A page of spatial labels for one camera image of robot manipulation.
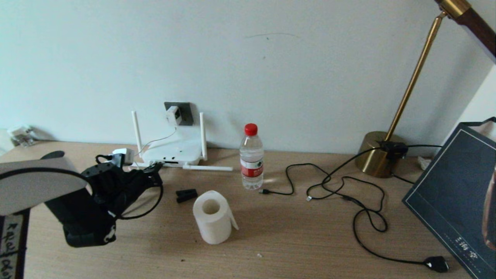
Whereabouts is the thin black usb cable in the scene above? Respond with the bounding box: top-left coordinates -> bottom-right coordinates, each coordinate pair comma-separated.
260,147 -> 388,195

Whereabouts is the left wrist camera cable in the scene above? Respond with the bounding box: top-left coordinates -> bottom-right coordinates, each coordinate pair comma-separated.
95,154 -> 164,220

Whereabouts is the clear water bottle red cap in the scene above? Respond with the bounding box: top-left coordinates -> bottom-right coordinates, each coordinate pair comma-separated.
239,123 -> 265,190

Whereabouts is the grey wall socket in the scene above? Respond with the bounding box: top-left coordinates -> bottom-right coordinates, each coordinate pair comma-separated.
164,102 -> 194,126

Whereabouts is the black lamp power cord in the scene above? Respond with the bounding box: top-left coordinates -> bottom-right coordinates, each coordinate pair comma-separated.
391,144 -> 443,184
305,176 -> 450,273

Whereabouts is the white toilet paper roll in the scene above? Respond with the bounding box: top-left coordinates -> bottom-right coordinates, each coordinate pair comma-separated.
193,190 -> 239,245

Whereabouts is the brass desk lamp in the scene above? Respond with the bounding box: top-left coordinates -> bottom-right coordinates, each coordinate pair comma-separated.
355,0 -> 496,179

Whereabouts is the dark blue paper bag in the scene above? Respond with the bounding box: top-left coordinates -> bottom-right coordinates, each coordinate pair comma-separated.
403,117 -> 496,279

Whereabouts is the white power adapter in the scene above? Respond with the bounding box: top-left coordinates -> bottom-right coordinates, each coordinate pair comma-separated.
165,106 -> 183,126

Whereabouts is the white wifi router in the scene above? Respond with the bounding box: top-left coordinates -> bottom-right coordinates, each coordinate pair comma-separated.
131,111 -> 234,171

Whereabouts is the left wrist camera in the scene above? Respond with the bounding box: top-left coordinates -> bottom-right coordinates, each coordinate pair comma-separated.
112,148 -> 135,166

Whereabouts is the small black clip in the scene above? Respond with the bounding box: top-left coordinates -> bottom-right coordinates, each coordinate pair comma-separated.
176,188 -> 198,203

